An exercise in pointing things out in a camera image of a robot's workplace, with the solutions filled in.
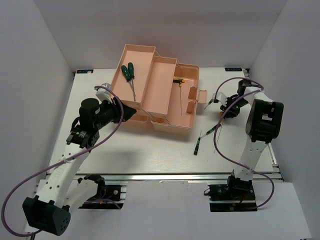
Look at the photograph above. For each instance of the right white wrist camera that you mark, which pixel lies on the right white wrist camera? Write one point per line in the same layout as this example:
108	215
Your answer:
219	97

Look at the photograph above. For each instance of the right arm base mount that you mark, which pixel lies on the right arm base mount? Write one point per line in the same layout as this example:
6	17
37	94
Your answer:
221	201

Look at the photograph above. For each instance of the right blue label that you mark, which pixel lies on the right blue label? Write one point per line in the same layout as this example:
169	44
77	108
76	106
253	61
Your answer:
233	69

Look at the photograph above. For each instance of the pink plastic toolbox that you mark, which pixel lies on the pink plastic toolbox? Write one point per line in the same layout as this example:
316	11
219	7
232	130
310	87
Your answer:
157	97

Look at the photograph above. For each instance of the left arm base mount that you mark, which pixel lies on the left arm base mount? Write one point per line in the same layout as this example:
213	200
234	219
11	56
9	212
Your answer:
110	197

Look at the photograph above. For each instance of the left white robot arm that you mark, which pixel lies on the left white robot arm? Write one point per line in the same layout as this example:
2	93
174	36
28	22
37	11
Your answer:
53	205

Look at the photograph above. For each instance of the green screwdriver short shaft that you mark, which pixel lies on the green screwdriver short shaft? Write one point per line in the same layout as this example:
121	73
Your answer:
125	72

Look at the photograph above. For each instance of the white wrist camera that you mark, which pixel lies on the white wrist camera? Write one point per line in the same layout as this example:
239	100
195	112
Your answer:
104	95
219	97

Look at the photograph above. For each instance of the left blue label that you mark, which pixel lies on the left blue label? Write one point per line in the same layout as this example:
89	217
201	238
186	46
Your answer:
84	71

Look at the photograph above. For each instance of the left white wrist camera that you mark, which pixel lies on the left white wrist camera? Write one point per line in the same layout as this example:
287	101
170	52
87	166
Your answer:
104	95

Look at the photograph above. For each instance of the small green precision screwdriver horizontal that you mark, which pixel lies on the small green precision screwdriver horizontal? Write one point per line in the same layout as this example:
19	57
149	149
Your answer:
211	130

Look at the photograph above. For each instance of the green screwdriver long shaft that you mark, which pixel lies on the green screwdriver long shaft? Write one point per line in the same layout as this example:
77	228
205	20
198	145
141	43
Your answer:
130	67

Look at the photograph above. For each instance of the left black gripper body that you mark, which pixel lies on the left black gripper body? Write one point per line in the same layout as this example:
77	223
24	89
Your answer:
109	113

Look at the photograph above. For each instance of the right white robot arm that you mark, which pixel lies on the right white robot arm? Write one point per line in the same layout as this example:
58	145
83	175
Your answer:
263	125

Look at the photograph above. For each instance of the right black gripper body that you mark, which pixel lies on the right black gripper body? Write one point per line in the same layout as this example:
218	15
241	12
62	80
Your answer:
235	110

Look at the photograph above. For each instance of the yellow black T-handle key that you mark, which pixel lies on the yellow black T-handle key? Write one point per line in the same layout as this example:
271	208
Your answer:
216	131
180	82

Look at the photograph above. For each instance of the aluminium front rail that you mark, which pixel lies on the aluminium front rail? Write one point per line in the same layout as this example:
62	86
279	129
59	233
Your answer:
165	177

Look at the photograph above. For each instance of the blue label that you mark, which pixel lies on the blue label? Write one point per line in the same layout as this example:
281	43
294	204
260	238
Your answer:
233	69
84	71

